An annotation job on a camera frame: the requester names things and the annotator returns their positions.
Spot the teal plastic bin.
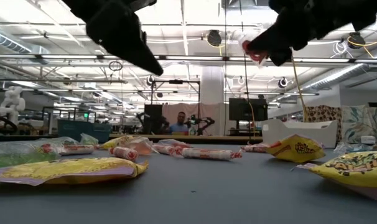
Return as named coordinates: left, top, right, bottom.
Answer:
left=57, top=119, right=112, bottom=144

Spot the small white box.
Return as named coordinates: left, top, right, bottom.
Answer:
left=360, top=135, right=377, bottom=145

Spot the person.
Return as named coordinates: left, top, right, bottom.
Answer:
left=169, top=111, right=189, bottom=135

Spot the pink curtain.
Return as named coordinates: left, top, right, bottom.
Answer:
left=162, top=102, right=230, bottom=136

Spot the black monitor on stand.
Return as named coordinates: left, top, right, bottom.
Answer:
left=228, top=98, right=269, bottom=122

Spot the long wooden desk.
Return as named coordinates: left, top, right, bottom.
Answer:
left=109, top=133, right=264, bottom=140

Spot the black hanging cable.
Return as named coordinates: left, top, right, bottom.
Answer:
left=240, top=0, right=254, bottom=143

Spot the white plastic bin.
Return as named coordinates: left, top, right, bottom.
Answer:
left=261, top=118, right=338, bottom=149

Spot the yellow hanging cable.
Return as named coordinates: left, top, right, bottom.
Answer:
left=290, top=49, right=308, bottom=123

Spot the red gummy candy bag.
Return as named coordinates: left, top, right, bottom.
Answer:
left=123, top=136, right=155, bottom=156
left=157, top=138, right=192, bottom=149
left=238, top=32, right=269, bottom=68

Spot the green gummy candy bag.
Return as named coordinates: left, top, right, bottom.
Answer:
left=79, top=133, right=100, bottom=147
left=0, top=136, right=79, bottom=170

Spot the black metal rig frame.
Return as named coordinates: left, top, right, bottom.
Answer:
left=149, top=79, right=202, bottom=136

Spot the leaf print cloth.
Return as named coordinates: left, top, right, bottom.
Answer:
left=340, top=105, right=377, bottom=144

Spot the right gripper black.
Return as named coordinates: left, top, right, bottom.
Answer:
left=243, top=0, right=377, bottom=67

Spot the brown floral cloth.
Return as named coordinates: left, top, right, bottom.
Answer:
left=305, top=105, right=343, bottom=138

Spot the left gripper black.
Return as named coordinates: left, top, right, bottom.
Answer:
left=61, top=0, right=164, bottom=77

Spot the black upright panel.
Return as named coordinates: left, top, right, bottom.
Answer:
left=144, top=104, right=164, bottom=134

